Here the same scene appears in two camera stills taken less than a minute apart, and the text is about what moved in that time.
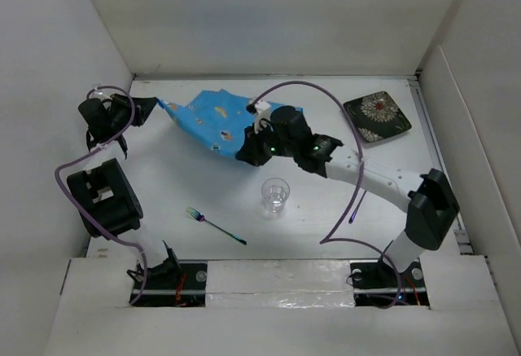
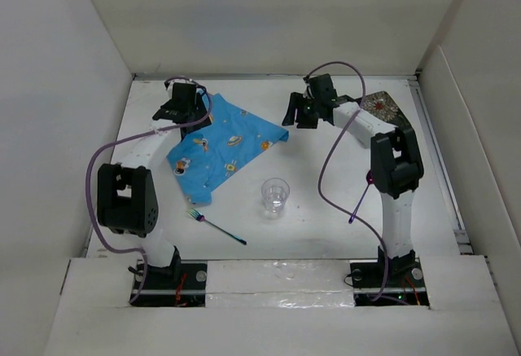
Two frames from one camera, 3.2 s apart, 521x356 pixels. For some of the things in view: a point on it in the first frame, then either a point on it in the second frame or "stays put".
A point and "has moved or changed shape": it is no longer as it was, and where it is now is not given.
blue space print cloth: x=219 y=120 has moved or changed shape
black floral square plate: x=376 y=116 stays put
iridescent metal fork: x=196 y=214 stays put
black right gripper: x=252 y=137 to x=297 y=101
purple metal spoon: x=354 y=214 stays put
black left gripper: x=142 y=107 to x=199 y=110
